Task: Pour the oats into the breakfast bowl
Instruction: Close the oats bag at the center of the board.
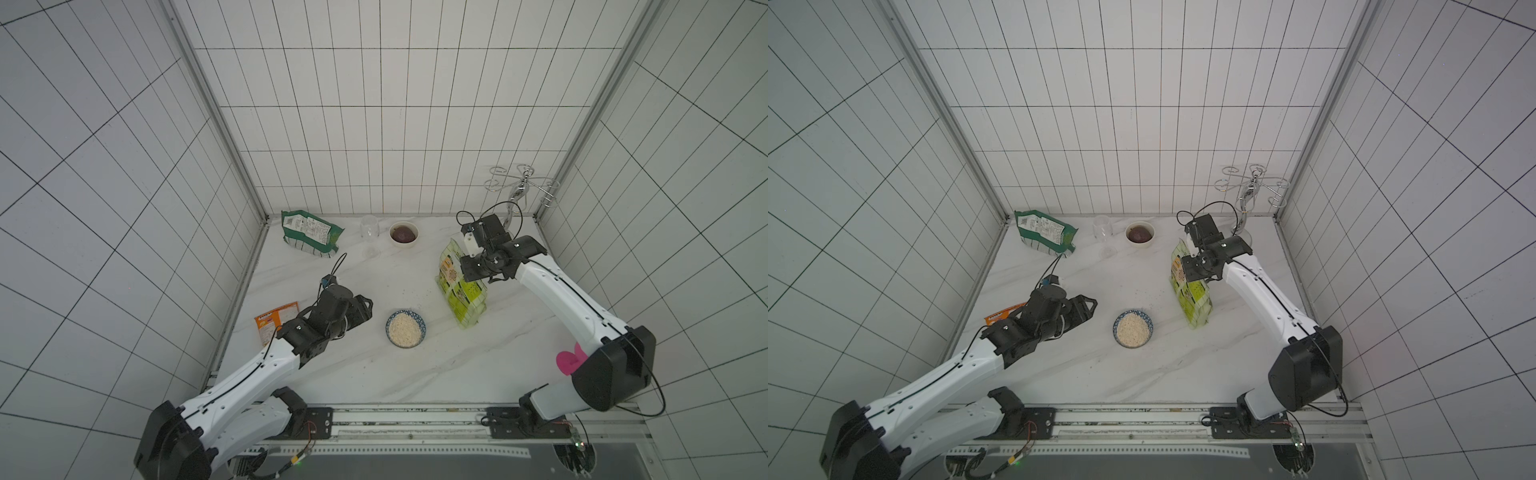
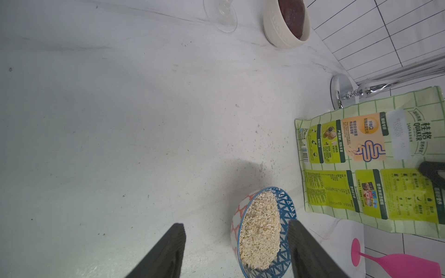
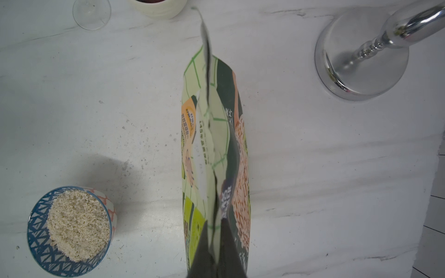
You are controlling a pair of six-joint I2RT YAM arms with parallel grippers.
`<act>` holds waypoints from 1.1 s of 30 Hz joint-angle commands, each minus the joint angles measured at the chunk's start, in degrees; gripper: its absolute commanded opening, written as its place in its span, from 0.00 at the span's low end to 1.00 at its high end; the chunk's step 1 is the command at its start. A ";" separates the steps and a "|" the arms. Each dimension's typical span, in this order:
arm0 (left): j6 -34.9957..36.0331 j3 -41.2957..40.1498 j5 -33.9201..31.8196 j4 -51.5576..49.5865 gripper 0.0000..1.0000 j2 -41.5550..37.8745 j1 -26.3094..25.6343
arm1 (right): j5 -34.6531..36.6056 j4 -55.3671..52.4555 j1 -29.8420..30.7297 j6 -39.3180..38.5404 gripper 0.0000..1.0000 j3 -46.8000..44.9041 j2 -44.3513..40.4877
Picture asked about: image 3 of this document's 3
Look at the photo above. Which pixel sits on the green Quaker oats bag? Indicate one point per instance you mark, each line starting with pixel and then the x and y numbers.
pixel 214 155

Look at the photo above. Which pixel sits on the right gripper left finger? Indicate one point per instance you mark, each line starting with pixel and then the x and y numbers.
pixel 203 265

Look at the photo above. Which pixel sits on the blue patterned breakfast bowl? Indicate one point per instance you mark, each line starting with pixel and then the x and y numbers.
pixel 70 230

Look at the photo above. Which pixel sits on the white bowl with red fruit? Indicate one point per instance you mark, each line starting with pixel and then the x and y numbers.
pixel 160 10

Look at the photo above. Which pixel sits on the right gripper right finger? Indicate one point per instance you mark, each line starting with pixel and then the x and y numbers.
pixel 229 265

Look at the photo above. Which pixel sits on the clear wine glass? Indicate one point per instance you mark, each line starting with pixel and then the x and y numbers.
pixel 92 14

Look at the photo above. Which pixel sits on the chrome glass holder stand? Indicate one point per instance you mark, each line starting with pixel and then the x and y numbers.
pixel 364 52

